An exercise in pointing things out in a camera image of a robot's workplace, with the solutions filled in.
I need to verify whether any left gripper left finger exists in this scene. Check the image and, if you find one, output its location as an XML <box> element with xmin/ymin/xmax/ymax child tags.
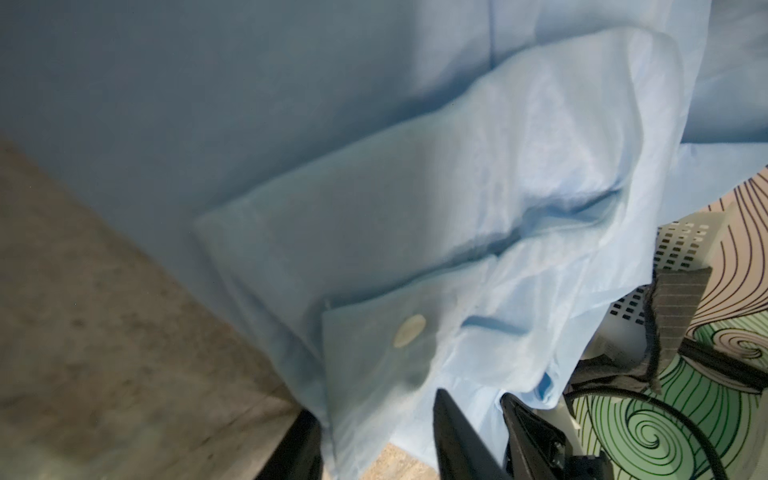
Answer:
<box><xmin>255</xmin><ymin>410</ymin><xmax>324</xmax><ymax>480</ymax></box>

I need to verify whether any white perforated plastic basket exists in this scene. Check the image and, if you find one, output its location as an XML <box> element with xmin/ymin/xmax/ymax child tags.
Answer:
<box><xmin>581</xmin><ymin>210</ymin><xmax>730</xmax><ymax>366</ymax></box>

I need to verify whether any right black frame post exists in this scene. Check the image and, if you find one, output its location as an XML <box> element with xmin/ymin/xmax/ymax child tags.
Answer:
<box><xmin>678</xmin><ymin>338</ymin><xmax>767</xmax><ymax>390</ymax></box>

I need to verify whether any light blue long sleeve shirt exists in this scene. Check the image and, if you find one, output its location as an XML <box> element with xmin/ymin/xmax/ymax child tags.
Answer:
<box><xmin>1</xmin><ymin>1</ymin><xmax>767</xmax><ymax>479</ymax></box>

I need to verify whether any dark grey striped shirt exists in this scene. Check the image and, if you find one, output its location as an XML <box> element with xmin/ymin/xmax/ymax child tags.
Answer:
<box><xmin>569</xmin><ymin>267</ymin><xmax>712</xmax><ymax>393</ymax></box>

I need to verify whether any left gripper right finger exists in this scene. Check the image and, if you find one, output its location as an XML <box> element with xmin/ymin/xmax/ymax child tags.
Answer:
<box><xmin>433</xmin><ymin>388</ymin><xmax>510</xmax><ymax>480</ymax></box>

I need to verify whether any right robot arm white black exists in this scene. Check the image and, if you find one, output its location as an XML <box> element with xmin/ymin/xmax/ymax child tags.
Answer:
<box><xmin>573</xmin><ymin>373</ymin><xmax>754</xmax><ymax>479</ymax></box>

